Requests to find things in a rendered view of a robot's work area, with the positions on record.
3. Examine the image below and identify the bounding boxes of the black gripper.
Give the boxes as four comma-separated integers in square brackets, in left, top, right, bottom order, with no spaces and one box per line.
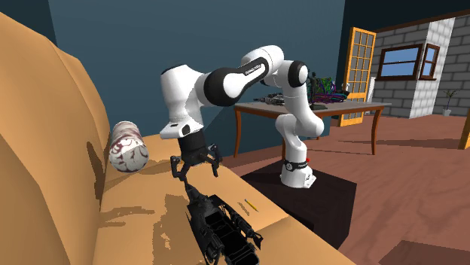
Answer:
[169,129,224,183]

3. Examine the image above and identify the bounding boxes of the white maroon patterned bolster pillow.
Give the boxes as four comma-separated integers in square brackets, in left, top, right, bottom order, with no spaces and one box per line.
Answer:
[108,120,150,173]

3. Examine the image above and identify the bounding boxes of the dark robot stand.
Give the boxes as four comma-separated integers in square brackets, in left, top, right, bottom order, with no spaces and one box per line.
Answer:
[240,159,358,251]

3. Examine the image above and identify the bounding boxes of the tan sofa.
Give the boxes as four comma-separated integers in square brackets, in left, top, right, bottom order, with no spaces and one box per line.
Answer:
[0,12,356,265]

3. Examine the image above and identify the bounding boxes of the wooden table with grey top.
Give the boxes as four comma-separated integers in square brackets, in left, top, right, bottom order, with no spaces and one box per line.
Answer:
[233,69,392,158]

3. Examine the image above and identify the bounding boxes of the yellow glazed door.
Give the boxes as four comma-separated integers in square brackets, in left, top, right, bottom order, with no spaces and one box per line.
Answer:
[337,26,377,128]

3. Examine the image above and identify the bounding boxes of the wide brown framed window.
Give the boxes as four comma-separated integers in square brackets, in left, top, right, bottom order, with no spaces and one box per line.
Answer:
[376,43,424,81]

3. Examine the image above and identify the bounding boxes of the narrow brown framed window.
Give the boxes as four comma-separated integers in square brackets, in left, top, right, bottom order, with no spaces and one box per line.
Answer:
[419,43,441,81]

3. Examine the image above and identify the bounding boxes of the potted plant in white pot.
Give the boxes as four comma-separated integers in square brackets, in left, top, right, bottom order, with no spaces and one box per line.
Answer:
[441,89,460,117]

